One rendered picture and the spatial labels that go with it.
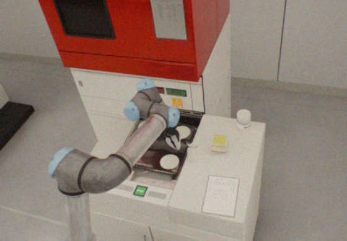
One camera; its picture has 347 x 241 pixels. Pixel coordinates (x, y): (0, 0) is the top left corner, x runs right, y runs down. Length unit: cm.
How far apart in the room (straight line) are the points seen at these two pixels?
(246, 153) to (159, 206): 51
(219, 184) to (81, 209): 69
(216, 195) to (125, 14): 94
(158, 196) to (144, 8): 87
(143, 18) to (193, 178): 78
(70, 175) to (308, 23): 259
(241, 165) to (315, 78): 200
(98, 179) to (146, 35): 86
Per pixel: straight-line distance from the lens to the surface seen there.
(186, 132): 204
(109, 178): 115
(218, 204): 165
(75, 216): 133
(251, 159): 181
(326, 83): 367
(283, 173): 301
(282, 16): 331
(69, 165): 119
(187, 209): 165
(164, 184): 185
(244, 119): 188
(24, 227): 310
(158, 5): 167
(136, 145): 123
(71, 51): 208
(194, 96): 198
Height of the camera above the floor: 236
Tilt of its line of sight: 44 degrees down
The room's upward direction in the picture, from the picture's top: 10 degrees counter-clockwise
